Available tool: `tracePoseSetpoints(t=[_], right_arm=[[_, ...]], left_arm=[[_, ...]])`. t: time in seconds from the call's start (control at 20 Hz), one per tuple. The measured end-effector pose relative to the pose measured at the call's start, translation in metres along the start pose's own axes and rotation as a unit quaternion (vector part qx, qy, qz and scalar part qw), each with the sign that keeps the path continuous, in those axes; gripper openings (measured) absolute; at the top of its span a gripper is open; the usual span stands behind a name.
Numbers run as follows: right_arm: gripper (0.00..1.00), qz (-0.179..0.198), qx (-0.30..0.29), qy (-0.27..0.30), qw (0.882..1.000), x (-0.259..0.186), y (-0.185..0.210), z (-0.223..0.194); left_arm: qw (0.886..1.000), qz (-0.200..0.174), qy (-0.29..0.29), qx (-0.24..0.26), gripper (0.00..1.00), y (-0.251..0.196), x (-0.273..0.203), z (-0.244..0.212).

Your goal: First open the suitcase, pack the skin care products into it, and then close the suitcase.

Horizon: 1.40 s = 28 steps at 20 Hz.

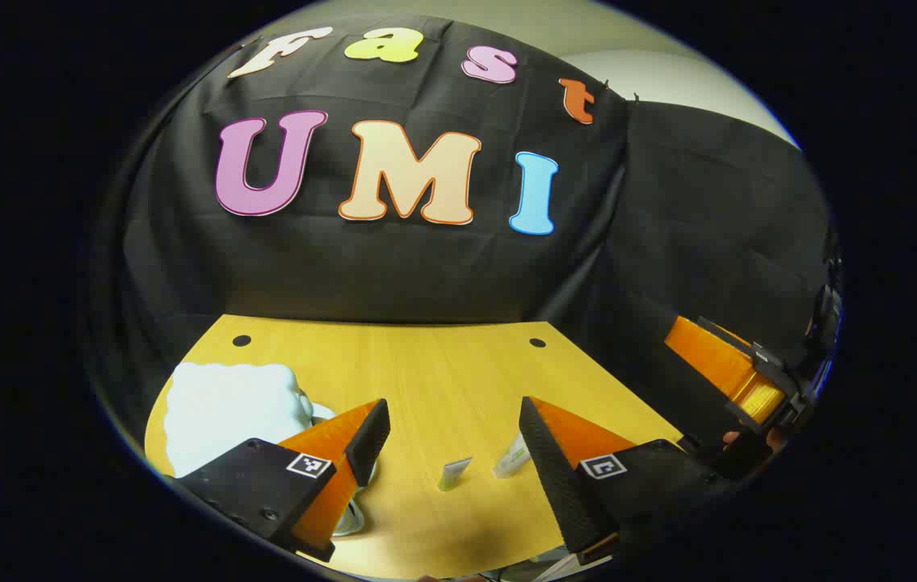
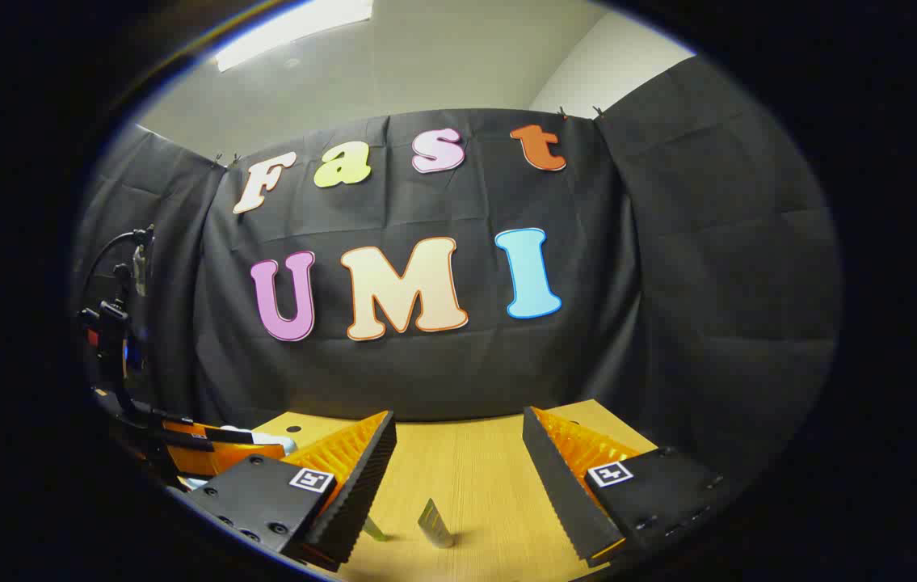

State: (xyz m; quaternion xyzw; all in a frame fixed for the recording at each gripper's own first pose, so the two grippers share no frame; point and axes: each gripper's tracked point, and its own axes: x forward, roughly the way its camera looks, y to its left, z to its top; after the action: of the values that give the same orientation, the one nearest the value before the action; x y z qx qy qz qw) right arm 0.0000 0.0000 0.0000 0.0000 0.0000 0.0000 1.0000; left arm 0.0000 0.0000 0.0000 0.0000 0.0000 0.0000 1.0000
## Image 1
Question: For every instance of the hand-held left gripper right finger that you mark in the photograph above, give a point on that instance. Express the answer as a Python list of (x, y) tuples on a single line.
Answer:
[(555, 477)]

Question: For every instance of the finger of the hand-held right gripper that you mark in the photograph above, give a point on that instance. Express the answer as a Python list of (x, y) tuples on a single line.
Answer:
[(717, 364)]

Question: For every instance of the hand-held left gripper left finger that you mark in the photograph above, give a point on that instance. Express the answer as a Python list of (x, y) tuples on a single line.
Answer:
[(369, 440)]

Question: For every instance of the green and white tube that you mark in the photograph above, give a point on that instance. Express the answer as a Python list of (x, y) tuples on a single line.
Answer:
[(511, 461)]

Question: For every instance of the white tube pale green cap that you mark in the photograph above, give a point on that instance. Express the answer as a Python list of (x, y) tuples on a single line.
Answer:
[(452, 475)]

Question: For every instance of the light blue suitcase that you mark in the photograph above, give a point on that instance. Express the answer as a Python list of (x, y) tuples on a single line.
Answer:
[(224, 412)]

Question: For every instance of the black backdrop cloth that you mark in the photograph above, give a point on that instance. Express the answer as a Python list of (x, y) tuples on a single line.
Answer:
[(426, 267)]

